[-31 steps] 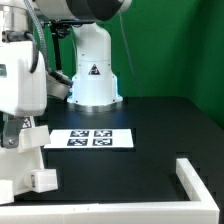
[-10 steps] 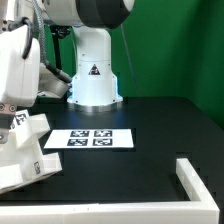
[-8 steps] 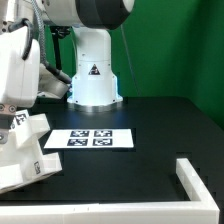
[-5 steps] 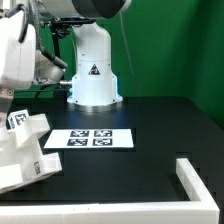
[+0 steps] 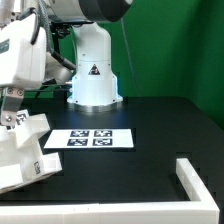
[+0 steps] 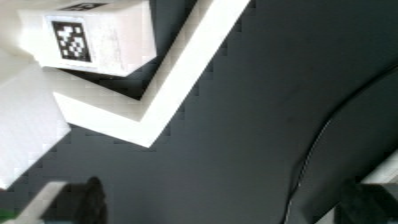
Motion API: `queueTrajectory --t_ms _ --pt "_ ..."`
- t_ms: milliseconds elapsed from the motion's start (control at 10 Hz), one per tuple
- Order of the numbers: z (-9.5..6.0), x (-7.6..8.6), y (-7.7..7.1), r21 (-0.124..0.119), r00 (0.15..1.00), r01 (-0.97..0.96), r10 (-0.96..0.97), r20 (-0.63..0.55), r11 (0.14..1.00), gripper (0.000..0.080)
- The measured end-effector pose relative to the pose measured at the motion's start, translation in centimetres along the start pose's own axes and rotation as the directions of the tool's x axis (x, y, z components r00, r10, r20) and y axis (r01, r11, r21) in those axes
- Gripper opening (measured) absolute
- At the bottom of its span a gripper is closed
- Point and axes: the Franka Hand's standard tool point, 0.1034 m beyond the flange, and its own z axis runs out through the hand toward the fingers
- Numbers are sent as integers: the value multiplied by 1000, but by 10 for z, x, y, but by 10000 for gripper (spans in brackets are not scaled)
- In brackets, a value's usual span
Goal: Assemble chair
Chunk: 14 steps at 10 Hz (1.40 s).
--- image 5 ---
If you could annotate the white chair back frame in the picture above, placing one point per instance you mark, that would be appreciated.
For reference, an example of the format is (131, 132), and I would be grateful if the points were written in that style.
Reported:
(21, 144)

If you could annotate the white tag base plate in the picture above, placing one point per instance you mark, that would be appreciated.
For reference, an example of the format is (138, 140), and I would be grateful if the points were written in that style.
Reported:
(89, 139)

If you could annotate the black camera stand pole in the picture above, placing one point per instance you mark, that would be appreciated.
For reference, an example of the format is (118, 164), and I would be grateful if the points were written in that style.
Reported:
(62, 39)

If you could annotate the white chair seat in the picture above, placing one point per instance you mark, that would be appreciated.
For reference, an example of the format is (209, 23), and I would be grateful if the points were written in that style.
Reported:
(20, 166)

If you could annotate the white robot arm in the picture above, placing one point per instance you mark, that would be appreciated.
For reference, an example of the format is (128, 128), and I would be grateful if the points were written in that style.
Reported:
(94, 86)

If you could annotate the white U-shaped fence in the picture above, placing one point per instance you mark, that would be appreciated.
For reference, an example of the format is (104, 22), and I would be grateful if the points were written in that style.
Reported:
(200, 209)

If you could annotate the white tagged cube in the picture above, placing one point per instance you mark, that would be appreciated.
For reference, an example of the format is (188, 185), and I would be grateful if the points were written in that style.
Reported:
(22, 115)

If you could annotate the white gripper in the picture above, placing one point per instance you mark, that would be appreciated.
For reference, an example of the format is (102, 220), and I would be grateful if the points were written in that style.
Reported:
(22, 65)

